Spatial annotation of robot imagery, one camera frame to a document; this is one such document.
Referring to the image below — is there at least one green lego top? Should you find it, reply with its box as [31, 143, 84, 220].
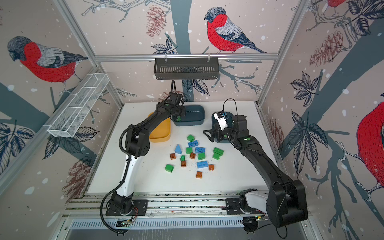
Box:
[187, 135, 195, 142]

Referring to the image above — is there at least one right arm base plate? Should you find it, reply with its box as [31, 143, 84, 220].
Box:
[224, 197, 265, 215]

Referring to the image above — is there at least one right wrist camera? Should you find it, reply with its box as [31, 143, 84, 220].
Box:
[214, 110, 228, 131]

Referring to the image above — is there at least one black hanging wire basket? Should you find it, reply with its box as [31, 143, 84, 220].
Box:
[154, 58, 220, 80]

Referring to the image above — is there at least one light blue sloped lego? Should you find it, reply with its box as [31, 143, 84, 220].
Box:
[175, 145, 182, 155]

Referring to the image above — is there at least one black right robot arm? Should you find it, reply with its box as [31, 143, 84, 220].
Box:
[203, 111, 308, 228]

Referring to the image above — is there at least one dark teal bin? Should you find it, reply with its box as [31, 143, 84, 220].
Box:
[213, 111, 236, 144]
[171, 105, 206, 127]

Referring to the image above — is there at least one blue lego middle plate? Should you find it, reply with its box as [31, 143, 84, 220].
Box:
[195, 147, 206, 154]

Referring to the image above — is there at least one middle dark teal bin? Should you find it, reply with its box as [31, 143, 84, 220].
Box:
[171, 105, 206, 127]

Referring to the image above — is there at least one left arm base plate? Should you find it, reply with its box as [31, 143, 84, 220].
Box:
[106, 200, 148, 217]

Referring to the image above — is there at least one white mesh wall shelf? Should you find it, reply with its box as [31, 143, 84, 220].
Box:
[48, 73, 110, 138]

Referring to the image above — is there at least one blue lego plate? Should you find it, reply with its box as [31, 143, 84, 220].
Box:
[197, 161, 209, 169]
[195, 147, 206, 154]
[188, 140, 199, 148]

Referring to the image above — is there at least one blue lego upper plate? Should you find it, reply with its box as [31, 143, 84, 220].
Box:
[188, 140, 199, 148]

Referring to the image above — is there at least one blue lego lower plate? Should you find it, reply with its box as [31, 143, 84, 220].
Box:
[197, 161, 209, 169]

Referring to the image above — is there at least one yellow plastic bin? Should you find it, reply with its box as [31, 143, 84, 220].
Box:
[149, 118, 171, 143]

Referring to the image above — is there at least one right dark teal bin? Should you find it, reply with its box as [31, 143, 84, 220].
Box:
[213, 111, 236, 144]

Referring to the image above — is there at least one brown lego bottom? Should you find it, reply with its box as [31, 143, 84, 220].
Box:
[196, 171, 203, 179]

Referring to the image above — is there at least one aluminium mounting rail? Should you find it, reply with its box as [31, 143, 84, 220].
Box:
[63, 193, 240, 217]

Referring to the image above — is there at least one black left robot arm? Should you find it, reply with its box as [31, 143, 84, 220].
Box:
[106, 92, 186, 216]

